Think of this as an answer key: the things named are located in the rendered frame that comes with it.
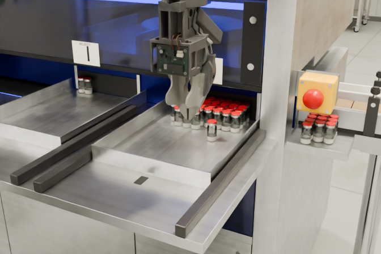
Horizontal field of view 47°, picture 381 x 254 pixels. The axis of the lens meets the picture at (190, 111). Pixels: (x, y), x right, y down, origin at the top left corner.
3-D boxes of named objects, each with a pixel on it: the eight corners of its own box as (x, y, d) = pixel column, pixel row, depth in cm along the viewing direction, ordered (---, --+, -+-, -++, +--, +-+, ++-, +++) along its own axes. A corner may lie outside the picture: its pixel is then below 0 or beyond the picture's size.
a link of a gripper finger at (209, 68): (186, 93, 75) (186, 43, 72) (190, 90, 77) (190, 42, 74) (211, 98, 73) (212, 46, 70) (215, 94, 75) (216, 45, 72)
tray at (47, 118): (72, 88, 131) (71, 77, 130) (147, 101, 121) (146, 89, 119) (-25, 130, 103) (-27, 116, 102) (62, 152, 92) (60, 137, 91)
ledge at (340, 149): (300, 127, 110) (301, 119, 109) (355, 136, 104) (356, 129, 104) (286, 149, 98) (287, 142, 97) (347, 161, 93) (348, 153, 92)
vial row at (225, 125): (173, 117, 110) (173, 100, 108) (241, 130, 102) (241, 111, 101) (169, 120, 108) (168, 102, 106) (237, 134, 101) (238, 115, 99)
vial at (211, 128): (208, 136, 99) (209, 119, 97) (217, 139, 98) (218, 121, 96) (204, 140, 97) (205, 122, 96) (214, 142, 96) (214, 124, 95)
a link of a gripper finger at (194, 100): (176, 128, 74) (175, 75, 70) (191, 117, 78) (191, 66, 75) (193, 132, 72) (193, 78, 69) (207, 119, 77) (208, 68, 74)
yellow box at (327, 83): (303, 100, 99) (306, 68, 97) (336, 105, 96) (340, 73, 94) (295, 110, 93) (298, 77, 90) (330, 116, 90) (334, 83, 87)
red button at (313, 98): (304, 103, 93) (306, 85, 91) (324, 106, 91) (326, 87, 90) (300, 109, 89) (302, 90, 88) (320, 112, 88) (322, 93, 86)
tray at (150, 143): (172, 106, 117) (172, 94, 116) (266, 123, 107) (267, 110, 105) (92, 160, 89) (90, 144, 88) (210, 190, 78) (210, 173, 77)
